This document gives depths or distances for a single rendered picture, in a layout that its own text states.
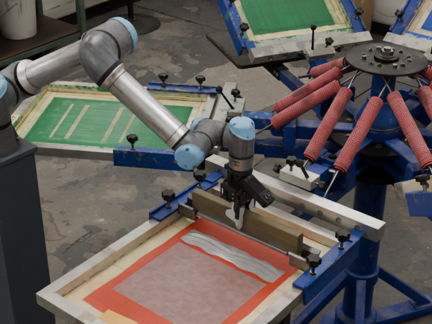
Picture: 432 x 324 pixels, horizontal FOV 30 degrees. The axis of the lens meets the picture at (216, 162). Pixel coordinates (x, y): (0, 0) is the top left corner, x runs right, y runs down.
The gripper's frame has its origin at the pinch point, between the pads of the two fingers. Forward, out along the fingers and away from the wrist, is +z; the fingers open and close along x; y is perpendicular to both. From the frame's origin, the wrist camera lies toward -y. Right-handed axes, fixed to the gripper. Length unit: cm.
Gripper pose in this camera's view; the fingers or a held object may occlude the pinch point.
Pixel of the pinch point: (245, 224)
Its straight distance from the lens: 251.3
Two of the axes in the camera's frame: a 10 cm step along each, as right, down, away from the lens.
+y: -7.8, -3.2, 5.3
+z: -0.1, 8.6, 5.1
